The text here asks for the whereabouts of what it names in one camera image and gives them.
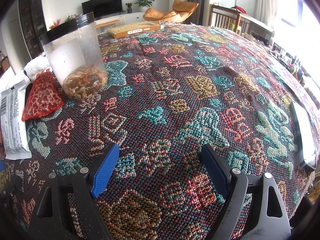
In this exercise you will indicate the black television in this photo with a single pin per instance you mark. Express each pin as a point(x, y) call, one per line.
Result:
point(101, 8)

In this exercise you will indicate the green potted plant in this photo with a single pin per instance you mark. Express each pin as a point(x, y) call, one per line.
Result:
point(144, 5)

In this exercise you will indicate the wooden slatted chair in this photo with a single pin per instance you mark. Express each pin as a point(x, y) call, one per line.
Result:
point(228, 18)

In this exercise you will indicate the yellow flat box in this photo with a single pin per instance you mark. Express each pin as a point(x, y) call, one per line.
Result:
point(134, 28)

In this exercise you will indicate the black display cabinet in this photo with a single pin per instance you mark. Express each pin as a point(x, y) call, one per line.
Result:
point(32, 25)

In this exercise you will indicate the clear jar black lid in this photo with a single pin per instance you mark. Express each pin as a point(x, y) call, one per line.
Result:
point(74, 54)

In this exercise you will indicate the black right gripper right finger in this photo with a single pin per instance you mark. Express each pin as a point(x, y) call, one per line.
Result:
point(267, 217)

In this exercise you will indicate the white tv cabinet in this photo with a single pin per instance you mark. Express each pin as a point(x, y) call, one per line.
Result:
point(124, 19)

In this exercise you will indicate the colourful patterned table cloth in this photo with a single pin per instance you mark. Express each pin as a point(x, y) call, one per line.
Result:
point(168, 93)

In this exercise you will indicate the white barcode package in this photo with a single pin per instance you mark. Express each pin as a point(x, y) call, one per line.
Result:
point(13, 128)

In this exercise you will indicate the orange lounge chair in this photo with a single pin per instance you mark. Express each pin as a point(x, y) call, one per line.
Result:
point(181, 11)

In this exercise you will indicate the red flower arrangement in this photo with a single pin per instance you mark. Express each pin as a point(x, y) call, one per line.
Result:
point(55, 24)

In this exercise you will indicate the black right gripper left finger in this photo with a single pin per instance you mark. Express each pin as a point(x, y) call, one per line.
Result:
point(52, 218)

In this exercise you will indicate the small wooden bench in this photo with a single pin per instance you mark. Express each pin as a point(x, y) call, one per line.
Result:
point(110, 23)

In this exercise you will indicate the white rolled towel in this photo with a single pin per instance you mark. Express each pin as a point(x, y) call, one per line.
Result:
point(36, 66)

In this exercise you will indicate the red mesh pouch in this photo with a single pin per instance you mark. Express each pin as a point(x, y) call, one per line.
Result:
point(43, 99)

